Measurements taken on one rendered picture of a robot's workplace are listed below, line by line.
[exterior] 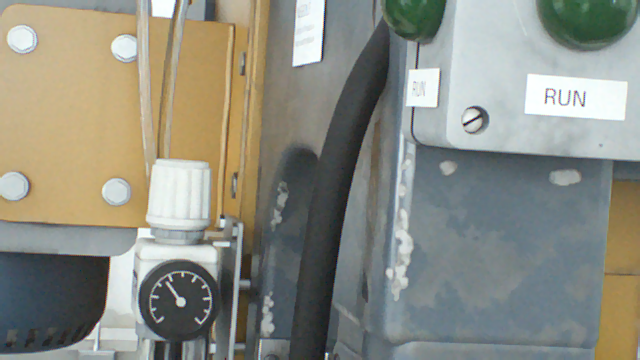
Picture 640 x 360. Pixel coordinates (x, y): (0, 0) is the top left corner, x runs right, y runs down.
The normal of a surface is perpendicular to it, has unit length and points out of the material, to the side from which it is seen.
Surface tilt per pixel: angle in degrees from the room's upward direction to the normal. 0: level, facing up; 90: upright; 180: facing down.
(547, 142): 90
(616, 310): 90
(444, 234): 90
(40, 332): 120
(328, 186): 92
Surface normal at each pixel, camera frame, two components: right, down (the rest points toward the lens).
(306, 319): -0.25, 0.22
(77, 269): 0.82, 0.11
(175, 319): 0.22, 0.07
